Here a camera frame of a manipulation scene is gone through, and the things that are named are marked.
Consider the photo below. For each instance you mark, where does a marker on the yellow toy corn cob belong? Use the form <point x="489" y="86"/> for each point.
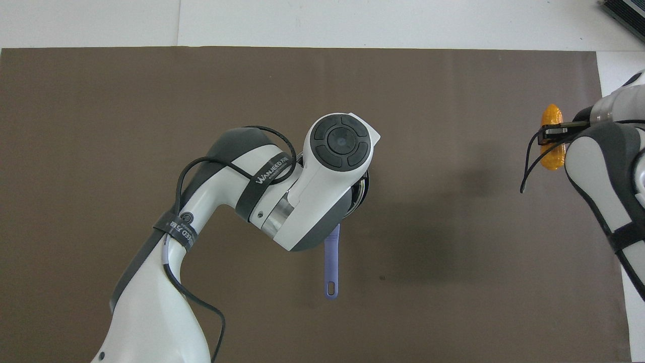
<point x="552" y="113"/>

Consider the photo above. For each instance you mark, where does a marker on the dark grey ribbed device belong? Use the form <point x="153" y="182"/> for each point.
<point x="627" y="15"/>

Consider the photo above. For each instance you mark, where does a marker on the glass lid with purple knob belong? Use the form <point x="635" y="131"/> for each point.
<point x="362" y="194"/>

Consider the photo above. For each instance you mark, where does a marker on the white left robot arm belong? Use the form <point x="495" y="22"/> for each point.
<point x="151" y="312"/>

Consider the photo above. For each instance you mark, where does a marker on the brown table mat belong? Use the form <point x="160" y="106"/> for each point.
<point x="151" y="101"/>

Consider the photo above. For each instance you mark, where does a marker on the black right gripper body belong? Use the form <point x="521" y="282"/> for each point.
<point x="583" y="120"/>

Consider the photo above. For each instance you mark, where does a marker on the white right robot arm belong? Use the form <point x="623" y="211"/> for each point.
<point x="604" y="171"/>

